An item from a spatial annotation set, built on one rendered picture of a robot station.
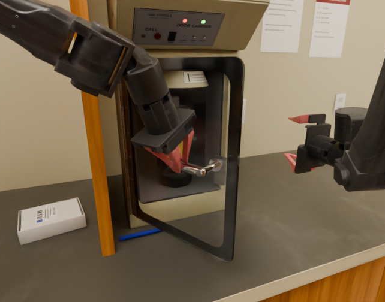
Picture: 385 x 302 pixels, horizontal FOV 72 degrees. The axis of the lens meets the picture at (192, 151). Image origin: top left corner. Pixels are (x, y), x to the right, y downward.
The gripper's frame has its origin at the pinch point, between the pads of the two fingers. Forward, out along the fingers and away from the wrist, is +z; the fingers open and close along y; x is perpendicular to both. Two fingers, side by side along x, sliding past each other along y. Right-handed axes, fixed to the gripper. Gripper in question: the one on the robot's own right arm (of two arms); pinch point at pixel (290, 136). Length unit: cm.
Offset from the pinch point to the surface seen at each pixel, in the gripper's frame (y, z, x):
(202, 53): 20.7, 12.1, 19.8
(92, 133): 4.5, 3.2, 47.7
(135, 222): -23.7, 12.5, 39.3
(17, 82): 12, 55, 70
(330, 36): 31, 55, -66
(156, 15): 27.2, 3.6, 33.3
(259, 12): 28.8, 2.1, 10.6
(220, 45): 22.4, 8.7, 16.4
